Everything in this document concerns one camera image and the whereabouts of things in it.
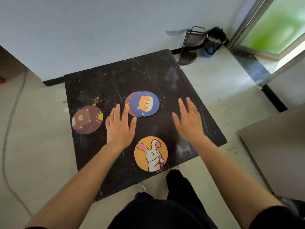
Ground person's left hand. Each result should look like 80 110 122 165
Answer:
105 104 137 150

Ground person's right hand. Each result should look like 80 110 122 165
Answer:
172 97 205 143

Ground person's left forearm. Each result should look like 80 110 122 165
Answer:
24 142 125 229

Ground person's right forearm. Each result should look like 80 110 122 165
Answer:
191 135 284 229

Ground purple bear round coaster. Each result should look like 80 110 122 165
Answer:
72 105 104 135

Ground blue dog round coaster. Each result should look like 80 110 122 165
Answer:
130 91 160 117

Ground orange rabbit round coaster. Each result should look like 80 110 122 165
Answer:
134 136 168 172

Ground black trash bin with bag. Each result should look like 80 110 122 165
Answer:
201 27 228 58

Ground brown metal corner rack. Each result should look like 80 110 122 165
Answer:
178 26 207 66

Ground person's black trousers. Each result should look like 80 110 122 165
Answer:
107 169 218 229

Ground grey table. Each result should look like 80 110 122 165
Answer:
236 103 305 202

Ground metal framed glass door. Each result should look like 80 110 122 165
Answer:
227 0 305 87

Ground person's black sleeve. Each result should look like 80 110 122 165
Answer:
249 206 305 229

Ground grey floor cable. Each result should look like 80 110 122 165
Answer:
2 66 34 217

